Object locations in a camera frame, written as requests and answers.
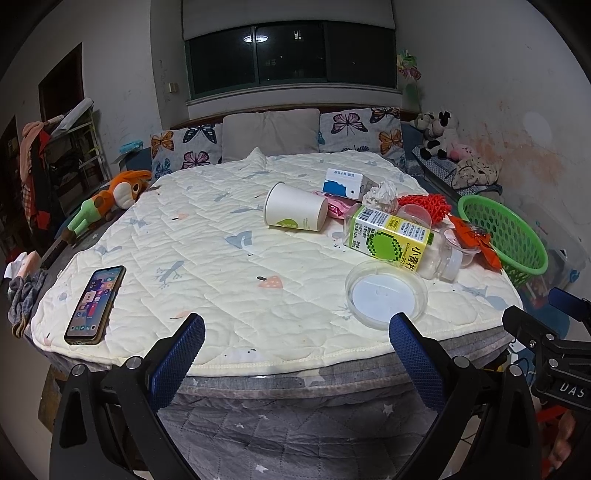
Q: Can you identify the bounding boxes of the clear round plastic lid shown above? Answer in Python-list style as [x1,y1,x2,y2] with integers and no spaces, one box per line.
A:
[345,260,429,331]

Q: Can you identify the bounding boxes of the orange snack wrapper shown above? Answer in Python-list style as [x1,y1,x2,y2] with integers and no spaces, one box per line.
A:
[449,215,502,272]

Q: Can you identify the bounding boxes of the red foam fruit net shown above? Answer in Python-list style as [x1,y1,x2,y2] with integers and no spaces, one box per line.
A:
[398,194,452,227]

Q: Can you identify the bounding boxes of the white paper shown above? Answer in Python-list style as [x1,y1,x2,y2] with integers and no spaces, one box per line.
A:
[362,180,399,214]

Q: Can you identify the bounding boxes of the pink snack packet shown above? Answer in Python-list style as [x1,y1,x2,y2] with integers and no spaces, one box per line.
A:
[315,191,358,220]

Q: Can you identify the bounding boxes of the white paper cup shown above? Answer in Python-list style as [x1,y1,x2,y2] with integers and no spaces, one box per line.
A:
[263,182,329,232]

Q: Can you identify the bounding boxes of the blue white milk carton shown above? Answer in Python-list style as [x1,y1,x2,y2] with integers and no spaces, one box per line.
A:
[322,168,377,202]

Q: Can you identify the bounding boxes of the clear plastic cup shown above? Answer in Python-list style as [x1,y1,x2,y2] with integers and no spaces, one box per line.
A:
[396,204,432,229]

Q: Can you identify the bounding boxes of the person's right hand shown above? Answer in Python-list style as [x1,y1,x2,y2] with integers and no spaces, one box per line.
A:
[542,410,576,478]

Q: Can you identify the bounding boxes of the clear plastic storage box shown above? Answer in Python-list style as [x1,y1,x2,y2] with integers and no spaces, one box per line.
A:
[516,196,590,309]

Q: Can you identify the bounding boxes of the green plastic basket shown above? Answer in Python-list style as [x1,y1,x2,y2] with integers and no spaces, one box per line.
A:
[458,195,549,288]

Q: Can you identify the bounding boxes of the black smartphone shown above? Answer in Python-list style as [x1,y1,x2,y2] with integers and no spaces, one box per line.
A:
[64,265,126,345]

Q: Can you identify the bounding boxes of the white quilted mattress pad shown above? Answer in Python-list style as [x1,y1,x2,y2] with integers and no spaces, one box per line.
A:
[29,147,524,377]

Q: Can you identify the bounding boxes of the grey cloth pile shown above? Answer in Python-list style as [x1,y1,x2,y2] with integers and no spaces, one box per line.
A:
[4,251,47,338]

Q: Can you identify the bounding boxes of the spotted cloth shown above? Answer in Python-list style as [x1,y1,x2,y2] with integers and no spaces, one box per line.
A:
[452,157,500,190]

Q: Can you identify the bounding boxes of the orange plush toy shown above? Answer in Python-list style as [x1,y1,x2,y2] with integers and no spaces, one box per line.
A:
[60,170,152,244]

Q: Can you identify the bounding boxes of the pink plush toy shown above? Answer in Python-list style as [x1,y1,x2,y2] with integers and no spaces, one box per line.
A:
[447,141,477,163]

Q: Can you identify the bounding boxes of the left butterfly pillow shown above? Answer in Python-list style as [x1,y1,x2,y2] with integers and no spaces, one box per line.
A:
[150,124,222,181]

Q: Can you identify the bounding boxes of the butterfly pillow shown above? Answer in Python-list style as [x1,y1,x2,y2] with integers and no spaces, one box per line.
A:
[150,124,222,181]
[318,107,406,169]

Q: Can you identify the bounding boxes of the cow plush toy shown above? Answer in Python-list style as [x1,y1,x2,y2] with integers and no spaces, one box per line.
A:
[412,110,459,162]

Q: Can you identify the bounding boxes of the metal shelf rack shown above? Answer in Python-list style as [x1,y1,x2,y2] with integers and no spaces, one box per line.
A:
[44,98,112,217]

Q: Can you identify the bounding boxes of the hanging red pink clothes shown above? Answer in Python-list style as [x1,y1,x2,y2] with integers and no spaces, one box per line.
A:
[19,121,57,232]

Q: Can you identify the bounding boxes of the right butterfly pillow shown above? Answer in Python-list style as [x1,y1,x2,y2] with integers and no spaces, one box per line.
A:
[318,107,406,169]

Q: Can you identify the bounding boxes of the grey pillow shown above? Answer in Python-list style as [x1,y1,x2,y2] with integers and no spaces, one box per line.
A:
[221,108,321,162]

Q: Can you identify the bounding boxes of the colourful pinwheel decoration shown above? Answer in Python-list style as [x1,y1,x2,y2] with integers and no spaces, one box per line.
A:
[396,48,424,110]

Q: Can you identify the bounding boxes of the dark window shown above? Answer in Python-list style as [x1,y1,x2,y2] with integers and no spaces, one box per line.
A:
[185,20,397,99]

